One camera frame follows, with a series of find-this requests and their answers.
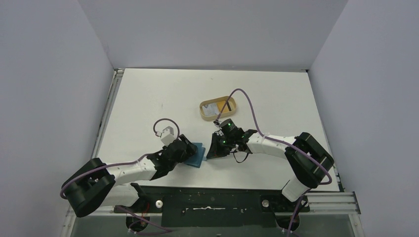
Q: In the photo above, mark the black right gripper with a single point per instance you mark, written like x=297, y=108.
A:
x=219, y=143

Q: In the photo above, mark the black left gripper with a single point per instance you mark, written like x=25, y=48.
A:
x=190, y=150

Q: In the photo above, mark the teal leather card holder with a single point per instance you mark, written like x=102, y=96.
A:
x=197, y=159

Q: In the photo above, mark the beige oval plastic tray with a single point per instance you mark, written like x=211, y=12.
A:
x=231, y=101

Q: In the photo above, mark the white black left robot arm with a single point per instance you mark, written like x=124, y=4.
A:
x=97, y=184

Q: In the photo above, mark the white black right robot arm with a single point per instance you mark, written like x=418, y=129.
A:
x=308, y=159

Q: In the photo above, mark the grey VIP card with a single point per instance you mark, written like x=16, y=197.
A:
x=210, y=109

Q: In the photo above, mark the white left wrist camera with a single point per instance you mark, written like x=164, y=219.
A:
x=167, y=136

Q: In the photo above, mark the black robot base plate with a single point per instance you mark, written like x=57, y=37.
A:
x=198, y=207

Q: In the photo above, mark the aluminium frame rail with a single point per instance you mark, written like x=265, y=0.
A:
x=70, y=217

